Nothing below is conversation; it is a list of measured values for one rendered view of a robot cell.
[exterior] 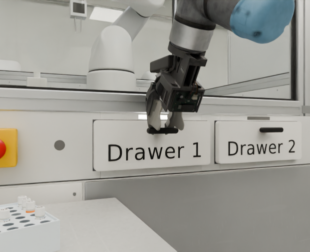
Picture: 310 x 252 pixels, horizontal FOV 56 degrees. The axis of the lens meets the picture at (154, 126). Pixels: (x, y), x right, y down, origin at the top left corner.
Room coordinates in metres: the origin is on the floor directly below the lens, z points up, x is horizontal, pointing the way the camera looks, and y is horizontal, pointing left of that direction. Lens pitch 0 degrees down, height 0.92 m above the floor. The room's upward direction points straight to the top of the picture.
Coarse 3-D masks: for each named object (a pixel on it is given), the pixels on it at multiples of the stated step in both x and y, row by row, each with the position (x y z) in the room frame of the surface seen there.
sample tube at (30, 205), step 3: (27, 201) 0.41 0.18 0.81; (30, 201) 0.41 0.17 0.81; (33, 201) 0.41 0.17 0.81; (27, 204) 0.40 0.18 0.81; (30, 204) 0.40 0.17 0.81; (33, 204) 0.41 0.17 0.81; (27, 207) 0.40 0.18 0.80; (30, 207) 0.40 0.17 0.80; (33, 207) 0.41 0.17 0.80; (27, 210) 0.41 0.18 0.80; (30, 210) 0.41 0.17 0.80; (33, 210) 0.41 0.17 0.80
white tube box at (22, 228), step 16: (0, 208) 0.42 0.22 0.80; (16, 208) 0.42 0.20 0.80; (0, 224) 0.36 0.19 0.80; (16, 224) 0.36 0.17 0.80; (32, 224) 0.36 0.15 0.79; (48, 224) 0.35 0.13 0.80; (0, 240) 0.32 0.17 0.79; (16, 240) 0.33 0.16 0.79; (32, 240) 0.34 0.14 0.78; (48, 240) 0.35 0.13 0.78
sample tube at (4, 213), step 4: (4, 208) 0.37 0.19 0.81; (8, 208) 0.37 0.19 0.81; (0, 212) 0.37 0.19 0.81; (4, 212) 0.37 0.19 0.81; (8, 212) 0.37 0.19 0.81; (0, 216) 0.37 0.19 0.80; (4, 216) 0.37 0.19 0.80; (8, 216) 0.37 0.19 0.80; (0, 220) 0.37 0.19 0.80; (4, 220) 0.37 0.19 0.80; (8, 220) 0.37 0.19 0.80
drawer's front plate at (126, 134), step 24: (96, 120) 0.62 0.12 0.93; (120, 120) 0.64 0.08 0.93; (144, 120) 0.66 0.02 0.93; (96, 144) 0.62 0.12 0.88; (120, 144) 0.64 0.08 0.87; (144, 144) 0.66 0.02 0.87; (168, 144) 0.69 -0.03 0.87; (192, 144) 0.71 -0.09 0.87; (96, 168) 0.62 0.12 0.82; (120, 168) 0.64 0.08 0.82
